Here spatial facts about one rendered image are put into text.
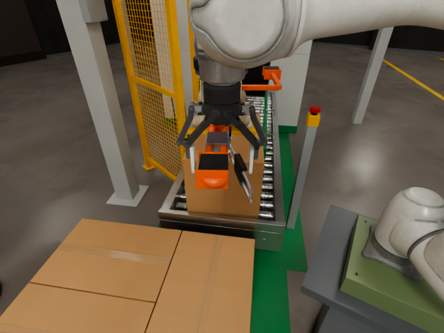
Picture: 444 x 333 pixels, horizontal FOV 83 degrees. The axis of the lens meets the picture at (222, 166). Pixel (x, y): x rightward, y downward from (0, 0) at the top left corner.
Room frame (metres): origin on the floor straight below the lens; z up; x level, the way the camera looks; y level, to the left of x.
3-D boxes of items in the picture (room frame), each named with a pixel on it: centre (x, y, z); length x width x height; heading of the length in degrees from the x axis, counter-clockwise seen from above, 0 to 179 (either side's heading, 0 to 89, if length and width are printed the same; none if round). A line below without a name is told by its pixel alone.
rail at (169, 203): (2.19, 0.16, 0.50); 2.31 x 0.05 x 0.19; 171
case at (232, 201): (1.32, -0.03, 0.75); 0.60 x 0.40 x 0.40; 175
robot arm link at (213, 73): (0.50, 0.00, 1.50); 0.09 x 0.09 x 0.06
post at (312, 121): (1.48, -0.57, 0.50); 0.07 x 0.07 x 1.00; 81
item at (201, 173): (0.49, 0.02, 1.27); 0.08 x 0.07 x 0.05; 179
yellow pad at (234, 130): (1.09, -0.09, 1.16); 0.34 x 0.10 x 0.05; 179
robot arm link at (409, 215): (0.58, -0.63, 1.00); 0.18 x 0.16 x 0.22; 6
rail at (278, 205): (2.09, -0.49, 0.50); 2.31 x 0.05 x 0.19; 171
